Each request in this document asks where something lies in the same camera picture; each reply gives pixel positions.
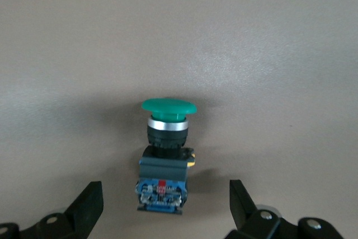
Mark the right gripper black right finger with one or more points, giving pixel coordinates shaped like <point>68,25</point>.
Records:
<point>251,222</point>

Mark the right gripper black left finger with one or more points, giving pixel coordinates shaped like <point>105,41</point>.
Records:
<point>70,222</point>

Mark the green mushroom push button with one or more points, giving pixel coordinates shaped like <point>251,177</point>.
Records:
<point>165,166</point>

